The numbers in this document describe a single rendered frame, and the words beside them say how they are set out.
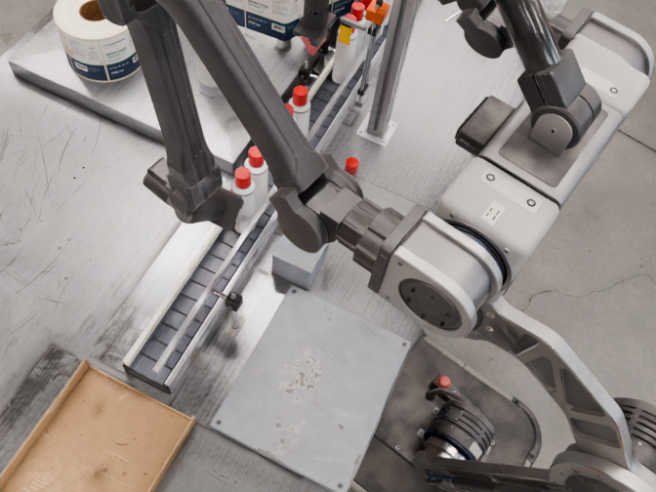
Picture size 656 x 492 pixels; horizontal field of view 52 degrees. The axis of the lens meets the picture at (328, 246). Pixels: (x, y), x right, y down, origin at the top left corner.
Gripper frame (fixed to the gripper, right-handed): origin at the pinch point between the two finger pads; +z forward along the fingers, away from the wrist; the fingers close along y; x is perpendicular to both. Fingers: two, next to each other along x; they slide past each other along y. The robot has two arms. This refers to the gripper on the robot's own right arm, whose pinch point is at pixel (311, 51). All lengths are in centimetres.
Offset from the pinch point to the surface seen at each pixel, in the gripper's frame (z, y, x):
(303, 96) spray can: -6.7, 20.3, 7.6
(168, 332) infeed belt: 14, 76, 6
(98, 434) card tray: 19, 99, 4
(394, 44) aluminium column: -12.5, 0.4, 20.4
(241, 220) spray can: 7.8, 47.5, 7.3
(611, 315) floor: 102, -36, 117
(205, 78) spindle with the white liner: 7.2, 15.6, -21.7
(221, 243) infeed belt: 14, 52, 4
